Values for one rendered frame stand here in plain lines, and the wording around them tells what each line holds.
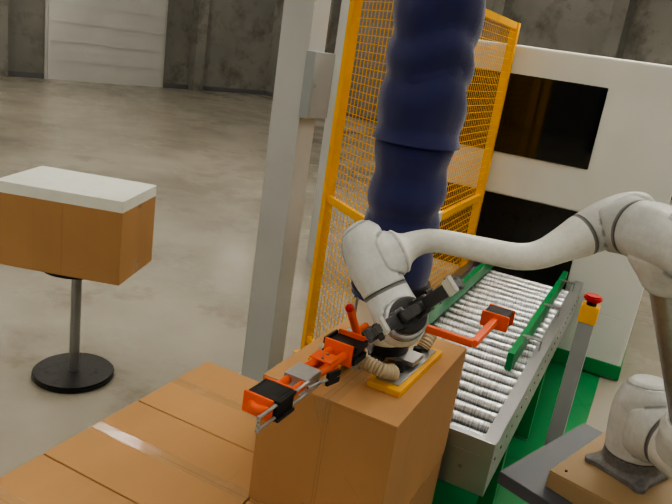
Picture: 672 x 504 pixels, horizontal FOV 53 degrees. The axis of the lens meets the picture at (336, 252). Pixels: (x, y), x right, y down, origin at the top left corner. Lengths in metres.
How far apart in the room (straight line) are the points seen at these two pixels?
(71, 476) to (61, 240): 1.43
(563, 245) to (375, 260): 0.43
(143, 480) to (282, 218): 1.60
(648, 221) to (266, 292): 2.28
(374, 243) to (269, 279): 2.00
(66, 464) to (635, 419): 1.59
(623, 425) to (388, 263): 0.86
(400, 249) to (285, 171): 1.85
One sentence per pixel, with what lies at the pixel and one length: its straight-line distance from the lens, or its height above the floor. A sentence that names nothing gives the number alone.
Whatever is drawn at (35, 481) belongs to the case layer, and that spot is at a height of 0.54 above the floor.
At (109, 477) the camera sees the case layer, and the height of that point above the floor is 0.54.
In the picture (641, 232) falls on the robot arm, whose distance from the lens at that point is 1.52.
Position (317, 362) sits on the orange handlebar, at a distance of 1.67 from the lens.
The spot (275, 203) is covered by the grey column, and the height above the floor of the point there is 1.04.
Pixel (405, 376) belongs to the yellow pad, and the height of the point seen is 0.97.
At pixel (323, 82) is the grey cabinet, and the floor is 1.64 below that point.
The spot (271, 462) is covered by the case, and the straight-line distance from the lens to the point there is 1.97.
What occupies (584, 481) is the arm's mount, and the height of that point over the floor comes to 0.81.
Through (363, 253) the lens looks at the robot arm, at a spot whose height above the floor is 1.40.
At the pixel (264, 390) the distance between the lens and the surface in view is 1.48.
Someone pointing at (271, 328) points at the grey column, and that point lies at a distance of 3.49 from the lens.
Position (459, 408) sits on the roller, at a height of 0.53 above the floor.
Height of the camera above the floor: 1.82
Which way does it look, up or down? 17 degrees down
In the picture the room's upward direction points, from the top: 9 degrees clockwise
